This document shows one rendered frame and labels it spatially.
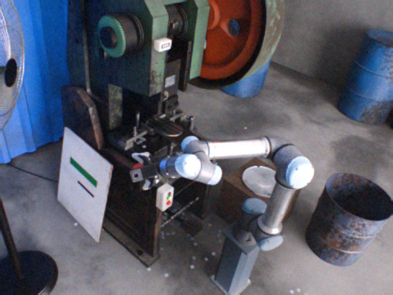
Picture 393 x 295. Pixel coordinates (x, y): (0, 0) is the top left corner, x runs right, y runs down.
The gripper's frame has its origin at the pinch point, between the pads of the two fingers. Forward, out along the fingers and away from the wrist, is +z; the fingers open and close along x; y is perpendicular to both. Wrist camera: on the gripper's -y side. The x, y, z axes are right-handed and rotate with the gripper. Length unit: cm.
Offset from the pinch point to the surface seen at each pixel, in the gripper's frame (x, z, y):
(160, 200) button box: -22.5, 28.4, 22.9
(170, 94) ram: 29, 24, 46
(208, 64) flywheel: 40, 25, 80
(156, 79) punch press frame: 36.1, 9.0, 29.7
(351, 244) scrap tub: -91, -11, 119
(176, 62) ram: 43, 13, 48
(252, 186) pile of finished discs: -42, 32, 94
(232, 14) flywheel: 59, -4, 80
